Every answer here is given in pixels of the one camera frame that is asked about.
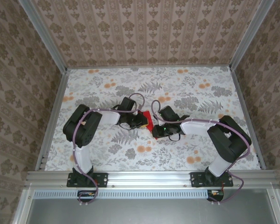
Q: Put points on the red square paper sheet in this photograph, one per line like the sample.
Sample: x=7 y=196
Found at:
x=148 y=116

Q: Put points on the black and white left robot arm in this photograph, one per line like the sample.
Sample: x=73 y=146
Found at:
x=81 y=130

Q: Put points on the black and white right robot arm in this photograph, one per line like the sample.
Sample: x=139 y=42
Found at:
x=231 y=142

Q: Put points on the floral patterned table cover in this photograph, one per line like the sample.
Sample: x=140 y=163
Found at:
x=142 y=77

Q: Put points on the grey metal panel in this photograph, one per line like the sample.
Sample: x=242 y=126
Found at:
x=142 y=212

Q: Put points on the small black circuit board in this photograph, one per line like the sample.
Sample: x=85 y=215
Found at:
x=87 y=195
x=215 y=194

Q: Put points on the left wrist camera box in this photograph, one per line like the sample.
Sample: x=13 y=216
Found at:
x=137 y=112

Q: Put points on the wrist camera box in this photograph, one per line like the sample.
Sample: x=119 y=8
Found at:
x=157 y=115
x=137 y=112

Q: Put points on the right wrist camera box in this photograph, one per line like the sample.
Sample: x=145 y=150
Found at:
x=157 y=115

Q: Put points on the aluminium mounting rail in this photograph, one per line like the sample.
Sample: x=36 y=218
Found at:
x=149 y=178

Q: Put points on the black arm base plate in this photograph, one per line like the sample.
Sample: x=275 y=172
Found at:
x=196 y=179
x=102 y=179

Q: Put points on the aluminium side rail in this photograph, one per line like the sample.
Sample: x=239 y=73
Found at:
x=53 y=119
x=247 y=116

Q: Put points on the aluminium frame post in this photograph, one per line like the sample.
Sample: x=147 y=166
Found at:
x=44 y=35
x=248 y=35

